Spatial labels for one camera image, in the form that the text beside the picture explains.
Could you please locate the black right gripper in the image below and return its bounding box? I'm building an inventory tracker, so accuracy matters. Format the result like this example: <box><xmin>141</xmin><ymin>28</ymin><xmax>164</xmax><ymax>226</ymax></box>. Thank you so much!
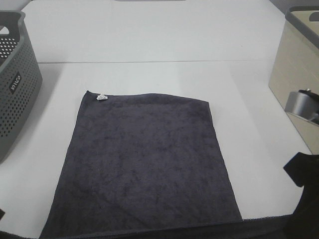
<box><xmin>283</xmin><ymin>152</ymin><xmax>319</xmax><ymax>239</ymax></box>

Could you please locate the dark grey towel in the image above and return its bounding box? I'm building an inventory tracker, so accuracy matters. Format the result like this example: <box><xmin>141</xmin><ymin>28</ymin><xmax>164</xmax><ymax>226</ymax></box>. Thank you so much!
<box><xmin>40</xmin><ymin>92</ymin><xmax>241</xmax><ymax>238</ymax></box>

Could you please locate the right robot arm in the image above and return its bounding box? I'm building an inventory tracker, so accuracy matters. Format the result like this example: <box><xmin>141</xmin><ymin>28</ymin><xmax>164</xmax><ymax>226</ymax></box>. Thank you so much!
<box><xmin>284</xmin><ymin>89</ymin><xmax>319</xmax><ymax>239</ymax></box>

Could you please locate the white towel care label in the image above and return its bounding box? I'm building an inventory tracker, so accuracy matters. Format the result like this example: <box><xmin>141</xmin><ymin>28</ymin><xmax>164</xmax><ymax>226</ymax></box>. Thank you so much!
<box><xmin>96</xmin><ymin>94</ymin><xmax>108</xmax><ymax>101</ymax></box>

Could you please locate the beige plastic bin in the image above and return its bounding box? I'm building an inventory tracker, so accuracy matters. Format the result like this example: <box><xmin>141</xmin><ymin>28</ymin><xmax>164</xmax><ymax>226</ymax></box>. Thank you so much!
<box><xmin>268</xmin><ymin>5</ymin><xmax>319</xmax><ymax>164</ymax></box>

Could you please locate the grey perforated plastic basket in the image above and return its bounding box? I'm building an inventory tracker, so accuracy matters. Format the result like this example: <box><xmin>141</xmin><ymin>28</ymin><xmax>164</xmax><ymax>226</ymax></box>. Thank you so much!
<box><xmin>0</xmin><ymin>10</ymin><xmax>42</xmax><ymax>161</ymax></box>

